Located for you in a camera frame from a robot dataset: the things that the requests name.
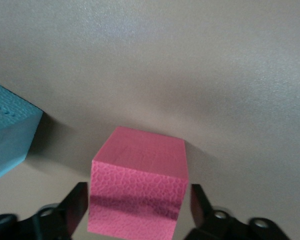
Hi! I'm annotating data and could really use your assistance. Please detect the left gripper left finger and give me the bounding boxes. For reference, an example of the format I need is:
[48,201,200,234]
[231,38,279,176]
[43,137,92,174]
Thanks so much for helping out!
[0,181,89,240]

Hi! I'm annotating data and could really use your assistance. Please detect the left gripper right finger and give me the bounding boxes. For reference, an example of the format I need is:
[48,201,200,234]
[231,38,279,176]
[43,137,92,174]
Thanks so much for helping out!
[184,184,289,240]

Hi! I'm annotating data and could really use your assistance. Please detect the red cube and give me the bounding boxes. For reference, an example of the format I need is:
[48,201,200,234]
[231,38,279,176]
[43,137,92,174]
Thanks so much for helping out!
[86,125,190,240]

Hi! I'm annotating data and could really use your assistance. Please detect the light blue cube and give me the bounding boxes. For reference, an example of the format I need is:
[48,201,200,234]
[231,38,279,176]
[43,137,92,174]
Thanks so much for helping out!
[0,79,44,186]

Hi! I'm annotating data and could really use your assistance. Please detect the brown table mat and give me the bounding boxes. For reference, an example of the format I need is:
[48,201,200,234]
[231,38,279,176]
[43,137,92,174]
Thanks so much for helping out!
[0,0,300,240]

